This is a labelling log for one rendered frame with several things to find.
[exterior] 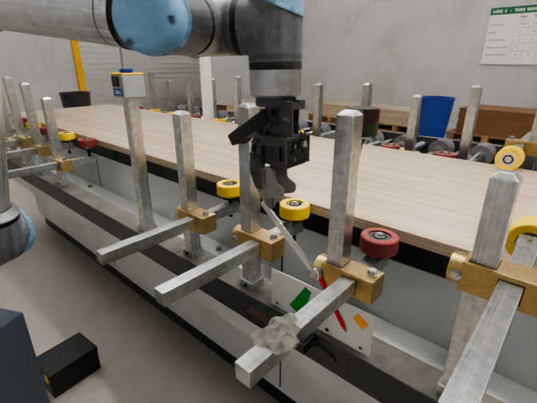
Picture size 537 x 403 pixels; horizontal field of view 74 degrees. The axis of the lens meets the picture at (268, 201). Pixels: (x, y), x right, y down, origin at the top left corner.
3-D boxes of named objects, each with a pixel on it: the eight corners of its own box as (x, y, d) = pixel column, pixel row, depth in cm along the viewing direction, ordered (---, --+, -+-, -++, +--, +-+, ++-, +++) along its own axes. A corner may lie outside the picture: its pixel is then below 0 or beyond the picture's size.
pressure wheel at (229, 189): (244, 221, 110) (243, 185, 106) (217, 221, 109) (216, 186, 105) (243, 210, 118) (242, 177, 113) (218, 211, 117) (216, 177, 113)
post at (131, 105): (145, 233, 124) (126, 97, 107) (137, 229, 127) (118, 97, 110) (157, 229, 127) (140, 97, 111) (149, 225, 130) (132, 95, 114)
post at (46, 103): (65, 201, 173) (41, 97, 155) (62, 199, 175) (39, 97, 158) (73, 198, 175) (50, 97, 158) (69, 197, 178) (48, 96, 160)
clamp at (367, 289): (370, 305, 68) (373, 283, 66) (312, 279, 77) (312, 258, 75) (383, 293, 72) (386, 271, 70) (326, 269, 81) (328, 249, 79)
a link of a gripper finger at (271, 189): (280, 219, 66) (279, 170, 63) (256, 211, 70) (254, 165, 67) (290, 213, 68) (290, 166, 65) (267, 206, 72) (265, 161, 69)
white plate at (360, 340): (367, 357, 72) (373, 317, 68) (270, 303, 88) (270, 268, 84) (369, 356, 72) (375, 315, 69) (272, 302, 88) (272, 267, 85)
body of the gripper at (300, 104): (284, 173, 61) (284, 101, 57) (248, 165, 67) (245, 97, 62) (310, 164, 67) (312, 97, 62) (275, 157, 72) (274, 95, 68)
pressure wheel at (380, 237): (383, 294, 76) (390, 245, 71) (349, 280, 81) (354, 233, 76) (399, 278, 81) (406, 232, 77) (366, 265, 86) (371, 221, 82)
